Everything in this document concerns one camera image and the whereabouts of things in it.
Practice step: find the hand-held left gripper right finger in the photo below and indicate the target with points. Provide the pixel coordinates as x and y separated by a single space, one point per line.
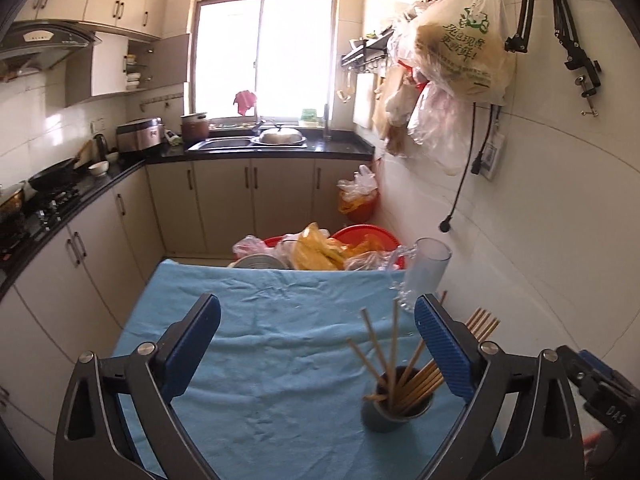
442 345

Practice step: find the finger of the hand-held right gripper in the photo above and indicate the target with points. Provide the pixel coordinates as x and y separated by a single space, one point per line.
595 364

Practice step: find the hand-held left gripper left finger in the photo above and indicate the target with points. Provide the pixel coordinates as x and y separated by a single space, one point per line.
192 345

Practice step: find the group of wooden chopsticks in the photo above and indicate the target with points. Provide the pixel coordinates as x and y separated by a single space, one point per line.
395 340

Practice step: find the dark grey chopstick holder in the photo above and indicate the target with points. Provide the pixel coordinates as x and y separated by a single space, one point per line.
390 420

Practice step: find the clear glass mug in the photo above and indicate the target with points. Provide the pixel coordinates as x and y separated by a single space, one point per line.
425 270

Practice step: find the blue table cloth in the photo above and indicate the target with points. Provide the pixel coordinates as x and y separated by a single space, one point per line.
280 320

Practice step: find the white round basin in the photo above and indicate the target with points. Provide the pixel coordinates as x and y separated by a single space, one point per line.
257 261

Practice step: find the small red basin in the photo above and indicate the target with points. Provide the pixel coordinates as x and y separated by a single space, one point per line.
272 242

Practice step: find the large red basin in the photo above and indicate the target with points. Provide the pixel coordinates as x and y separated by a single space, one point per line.
365 236

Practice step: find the beige lower cabinets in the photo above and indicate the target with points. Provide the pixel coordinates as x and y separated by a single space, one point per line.
225 200

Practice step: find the yellow plastic bag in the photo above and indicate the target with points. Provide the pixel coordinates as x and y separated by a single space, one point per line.
320 250

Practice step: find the orange bin with plastic bag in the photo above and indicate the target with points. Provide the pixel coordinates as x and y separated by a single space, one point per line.
357 195

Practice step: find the black gas stove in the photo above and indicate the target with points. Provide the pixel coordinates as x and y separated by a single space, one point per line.
45 210

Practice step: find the white bowl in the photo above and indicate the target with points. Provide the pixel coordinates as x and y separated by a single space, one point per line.
98 167

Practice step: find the steel sink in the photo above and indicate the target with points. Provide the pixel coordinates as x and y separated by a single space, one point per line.
225 144

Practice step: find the silver rice cooker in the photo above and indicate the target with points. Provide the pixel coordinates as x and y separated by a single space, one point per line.
140 135

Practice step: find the brown cooking pot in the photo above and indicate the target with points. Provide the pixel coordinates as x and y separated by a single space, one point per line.
195 127

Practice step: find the black frying pan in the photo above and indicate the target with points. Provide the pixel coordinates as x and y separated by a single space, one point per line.
55 175

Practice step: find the clear hanging plastic bag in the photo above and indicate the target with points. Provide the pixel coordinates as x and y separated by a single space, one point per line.
435 125

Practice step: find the black kitchen countertop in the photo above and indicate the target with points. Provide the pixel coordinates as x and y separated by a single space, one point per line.
345 146

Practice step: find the steel pot lid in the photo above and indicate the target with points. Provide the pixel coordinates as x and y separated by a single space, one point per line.
280 136

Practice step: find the steel wok with glass lid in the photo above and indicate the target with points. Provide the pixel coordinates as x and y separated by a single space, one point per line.
10 200

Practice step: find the tan hanging plastic bag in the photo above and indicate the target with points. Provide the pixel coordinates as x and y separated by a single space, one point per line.
395 105

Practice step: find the pink cloth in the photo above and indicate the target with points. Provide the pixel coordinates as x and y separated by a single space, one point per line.
245 101

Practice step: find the white cutting board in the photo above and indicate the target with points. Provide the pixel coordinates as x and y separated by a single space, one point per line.
364 100

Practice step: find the green sponge pack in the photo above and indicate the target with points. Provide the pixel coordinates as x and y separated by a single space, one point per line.
310 116

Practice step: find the stacked white dishes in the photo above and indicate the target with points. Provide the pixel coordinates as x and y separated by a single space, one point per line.
132 77

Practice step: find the hanging ladle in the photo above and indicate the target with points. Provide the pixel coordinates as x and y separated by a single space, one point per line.
345 85

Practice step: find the large printed plastic bag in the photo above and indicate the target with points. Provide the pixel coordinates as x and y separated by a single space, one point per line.
465 45

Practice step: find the kitchen window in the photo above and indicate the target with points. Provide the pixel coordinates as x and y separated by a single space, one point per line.
265 50

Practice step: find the grey range hood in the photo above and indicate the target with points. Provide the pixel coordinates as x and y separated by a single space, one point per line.
42 45

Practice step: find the white wall socket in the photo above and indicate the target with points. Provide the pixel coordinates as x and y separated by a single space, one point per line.
492 155

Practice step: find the open wall cabinet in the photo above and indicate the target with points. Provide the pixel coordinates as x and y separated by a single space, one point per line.
105 67

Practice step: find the black wall shelf rack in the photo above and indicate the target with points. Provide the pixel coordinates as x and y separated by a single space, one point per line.
367 50

